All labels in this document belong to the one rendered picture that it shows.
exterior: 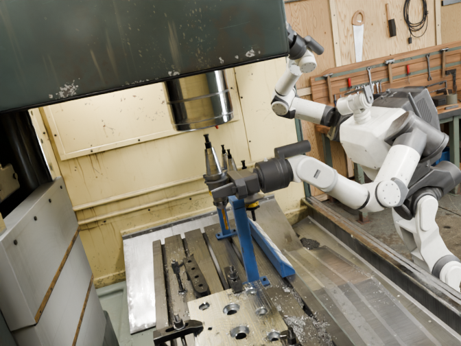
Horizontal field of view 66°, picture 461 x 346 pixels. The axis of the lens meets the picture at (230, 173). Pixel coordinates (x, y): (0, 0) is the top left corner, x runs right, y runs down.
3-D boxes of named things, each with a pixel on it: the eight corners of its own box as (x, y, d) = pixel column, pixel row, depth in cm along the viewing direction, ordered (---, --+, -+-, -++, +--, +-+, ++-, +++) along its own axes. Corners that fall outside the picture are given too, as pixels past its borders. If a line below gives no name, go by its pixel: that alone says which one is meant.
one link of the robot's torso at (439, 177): (444, 177, 157) (429, 145, 151) (470, 185, 145) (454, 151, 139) (395, 215, 156) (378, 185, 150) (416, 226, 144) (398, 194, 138)
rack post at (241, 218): (265, 277, 126) (250, 200, 118) (270, 285, 121) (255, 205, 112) (239, 285, 124) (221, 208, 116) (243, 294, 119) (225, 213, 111)
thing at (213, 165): (204, 172, 94) (198, 148, 92) (219, 168, 95) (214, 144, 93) (208, 176, 90) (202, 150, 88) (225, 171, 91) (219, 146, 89)
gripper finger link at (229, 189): (210, 188, 91) (233, 182, 92) (213, 200, 92) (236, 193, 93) (211, 190, 89) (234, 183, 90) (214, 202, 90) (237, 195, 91)
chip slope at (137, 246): (280, 233, 216) (274, 193, 208) (341, 298, 149) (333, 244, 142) (134, 277, 201) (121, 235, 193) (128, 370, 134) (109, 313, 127)
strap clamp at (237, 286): (239, 292, 120) (230, 253, 116) (250, 316, 108) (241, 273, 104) (230, 295, 120) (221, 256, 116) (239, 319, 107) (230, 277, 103)
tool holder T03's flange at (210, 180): (202, 181, 95) (199, 173, 95) (223, 175, 97) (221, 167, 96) (208, 187, 90) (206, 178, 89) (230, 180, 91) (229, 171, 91)
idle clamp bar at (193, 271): (197, 269, 140) (193, 255, 139) (215, 305, 116) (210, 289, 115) (185, 273, 139) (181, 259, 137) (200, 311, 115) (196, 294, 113)
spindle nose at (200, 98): (167, 129, 94) (156, 83, 91) (223, 115, 99) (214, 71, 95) (180, 135, 80) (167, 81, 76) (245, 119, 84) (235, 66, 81)
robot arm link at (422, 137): (414, 171, 116) (428, 139, 121) (433, 162, 108) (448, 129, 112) (384, 151, 116) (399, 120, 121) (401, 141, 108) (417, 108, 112)
